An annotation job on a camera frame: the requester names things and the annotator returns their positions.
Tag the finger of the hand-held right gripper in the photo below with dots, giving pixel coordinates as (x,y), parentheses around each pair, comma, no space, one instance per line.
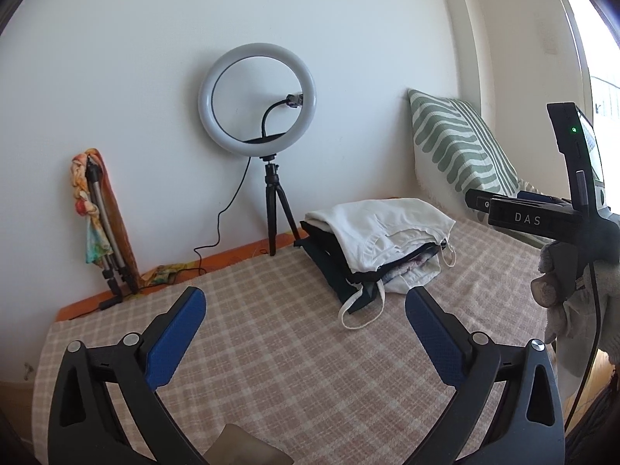
(477,203)

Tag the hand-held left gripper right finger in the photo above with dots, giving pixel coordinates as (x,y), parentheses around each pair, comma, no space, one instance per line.
(436,344)

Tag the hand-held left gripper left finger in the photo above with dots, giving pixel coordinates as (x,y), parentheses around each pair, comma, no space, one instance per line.
(177,344)

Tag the person's right forearm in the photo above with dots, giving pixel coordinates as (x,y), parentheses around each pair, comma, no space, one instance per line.
(576,373)

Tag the person's right hand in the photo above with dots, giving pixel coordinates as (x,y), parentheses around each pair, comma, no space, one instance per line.
(571,319)

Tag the green striped pillow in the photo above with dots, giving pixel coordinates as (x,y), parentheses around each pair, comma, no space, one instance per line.
(450,140)

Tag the yellow green patterned cloth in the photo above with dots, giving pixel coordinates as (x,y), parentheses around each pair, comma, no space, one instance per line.
(157,275)

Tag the white folded pants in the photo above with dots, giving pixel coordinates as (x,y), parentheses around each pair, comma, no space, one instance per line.
(378,227)

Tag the beige plaid blanket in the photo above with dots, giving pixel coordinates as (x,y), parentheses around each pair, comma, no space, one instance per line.
(290,348)

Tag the black folded garment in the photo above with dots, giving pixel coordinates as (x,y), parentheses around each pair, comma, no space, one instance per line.
(334,266)

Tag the colourful tie-dye scarf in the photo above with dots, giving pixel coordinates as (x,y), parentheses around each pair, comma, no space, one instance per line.
(89,247)

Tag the folded silver tripod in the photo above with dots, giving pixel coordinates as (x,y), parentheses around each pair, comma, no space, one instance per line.
(109,232)

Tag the window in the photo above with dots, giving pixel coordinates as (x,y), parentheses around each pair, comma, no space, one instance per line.
(605,58)

